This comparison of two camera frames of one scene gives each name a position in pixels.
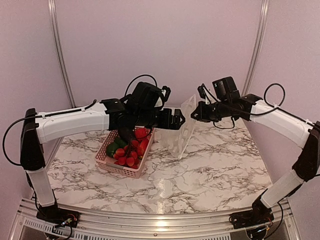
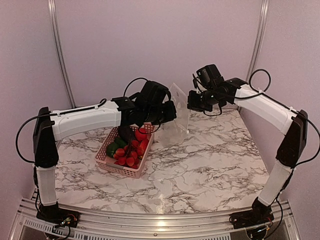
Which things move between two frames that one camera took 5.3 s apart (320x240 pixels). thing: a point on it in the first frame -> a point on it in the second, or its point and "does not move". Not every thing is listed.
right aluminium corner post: [256, 47] does not move
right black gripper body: [213, 115] -> [205, 102]
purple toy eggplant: [126, 133] does not move
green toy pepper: [111, 148] does not move
